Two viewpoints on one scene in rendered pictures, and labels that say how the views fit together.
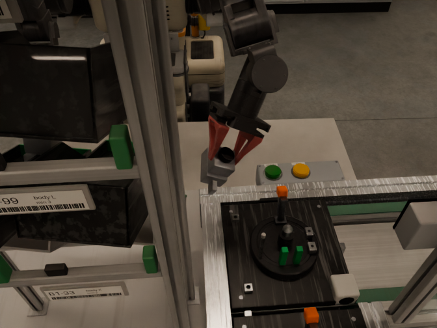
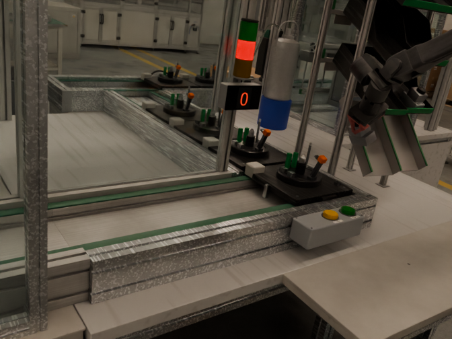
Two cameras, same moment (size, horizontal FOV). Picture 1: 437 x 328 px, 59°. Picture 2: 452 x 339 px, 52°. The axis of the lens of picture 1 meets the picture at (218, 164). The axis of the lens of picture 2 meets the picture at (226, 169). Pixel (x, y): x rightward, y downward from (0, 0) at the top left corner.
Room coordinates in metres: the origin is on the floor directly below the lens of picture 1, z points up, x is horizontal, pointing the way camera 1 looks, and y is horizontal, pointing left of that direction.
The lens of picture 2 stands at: (1.41, -1.08, 1.48)
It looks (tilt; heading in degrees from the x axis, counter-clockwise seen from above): 21 degrees down; 146
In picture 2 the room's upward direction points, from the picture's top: 9 degrees clockwise
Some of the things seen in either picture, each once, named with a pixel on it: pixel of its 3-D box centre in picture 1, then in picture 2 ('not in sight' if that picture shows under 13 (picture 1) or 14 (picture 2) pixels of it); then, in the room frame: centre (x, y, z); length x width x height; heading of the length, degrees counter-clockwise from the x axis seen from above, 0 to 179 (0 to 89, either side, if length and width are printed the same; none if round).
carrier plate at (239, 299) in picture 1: (282, 250); (297, 181); (0.42, -0.13, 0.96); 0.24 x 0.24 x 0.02; 4
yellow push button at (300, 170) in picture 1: (300, 171); (329, 216); (0.64, -0.20, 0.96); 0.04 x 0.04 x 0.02
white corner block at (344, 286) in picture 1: (343, 289); (254, 170); (0.33, -0.24, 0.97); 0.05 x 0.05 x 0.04; 4
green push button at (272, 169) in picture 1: (272, 172); (347, 212); (0.64, -0.13, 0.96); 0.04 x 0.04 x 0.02
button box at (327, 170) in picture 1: (298, 179); (327, 226); (0.64, -0.20, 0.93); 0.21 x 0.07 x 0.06; 94
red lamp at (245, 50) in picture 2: not in sight; (245, 49); (0.32, -0.33, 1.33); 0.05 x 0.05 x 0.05
